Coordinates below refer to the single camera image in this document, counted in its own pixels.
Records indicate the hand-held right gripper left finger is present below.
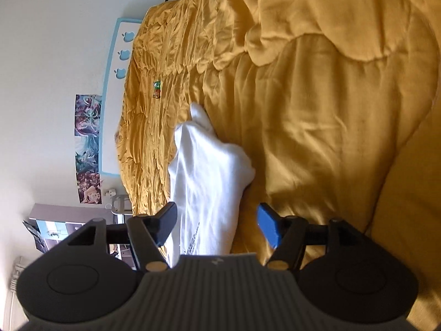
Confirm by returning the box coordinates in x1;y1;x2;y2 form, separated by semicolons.
66;202;178;274

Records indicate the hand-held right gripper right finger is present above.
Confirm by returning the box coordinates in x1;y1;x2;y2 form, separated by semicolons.
257;203;372;271

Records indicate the white printed sweatshirt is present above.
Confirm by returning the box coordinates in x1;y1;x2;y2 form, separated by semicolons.
167;103;256;269

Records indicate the white and blue headboard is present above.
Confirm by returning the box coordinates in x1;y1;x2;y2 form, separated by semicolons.
99;18;144;178

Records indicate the mustard yellow quilt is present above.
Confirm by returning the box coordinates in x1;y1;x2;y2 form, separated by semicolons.
115;0;441;285

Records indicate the wall poster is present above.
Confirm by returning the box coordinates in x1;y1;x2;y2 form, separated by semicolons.
74;93;103;205

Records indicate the wall shelf unit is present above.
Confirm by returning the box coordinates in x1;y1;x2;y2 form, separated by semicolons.
22;203;132;270

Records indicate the white cable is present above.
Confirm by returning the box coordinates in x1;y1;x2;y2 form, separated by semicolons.
6;254;27;319

